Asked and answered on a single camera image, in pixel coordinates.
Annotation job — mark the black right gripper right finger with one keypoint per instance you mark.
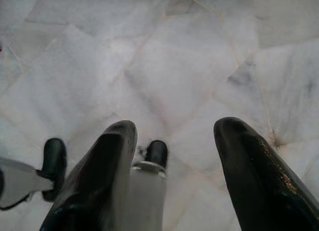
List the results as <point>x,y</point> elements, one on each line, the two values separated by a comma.
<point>254,186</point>

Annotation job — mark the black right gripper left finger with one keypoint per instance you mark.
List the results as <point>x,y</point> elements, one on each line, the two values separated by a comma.
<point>94,181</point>

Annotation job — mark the robot right leg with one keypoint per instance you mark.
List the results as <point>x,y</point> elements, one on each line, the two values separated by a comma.
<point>147,191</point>

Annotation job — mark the robot leg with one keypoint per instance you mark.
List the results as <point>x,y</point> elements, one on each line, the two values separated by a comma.
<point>20,178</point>
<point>147,191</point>

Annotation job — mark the robot left leg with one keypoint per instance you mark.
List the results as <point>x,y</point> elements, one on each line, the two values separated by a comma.
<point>20,178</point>

